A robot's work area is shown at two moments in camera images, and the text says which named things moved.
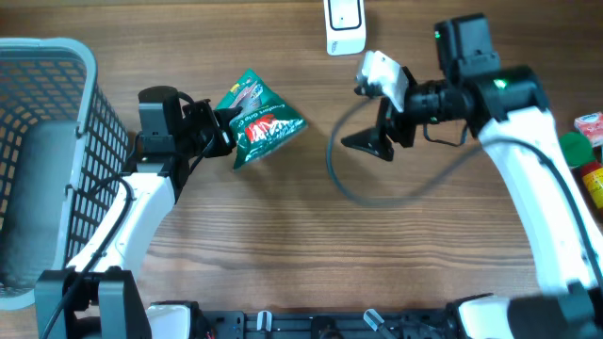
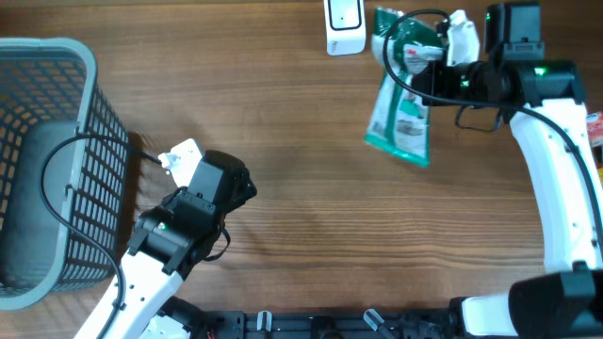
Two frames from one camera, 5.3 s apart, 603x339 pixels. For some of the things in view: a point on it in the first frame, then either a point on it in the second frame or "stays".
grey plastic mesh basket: x=62 y=151 stays
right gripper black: x=374 y=142 → x=436 y=72
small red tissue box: x=592 y=125 stays
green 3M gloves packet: x=264 y=121 → x=399 y=121
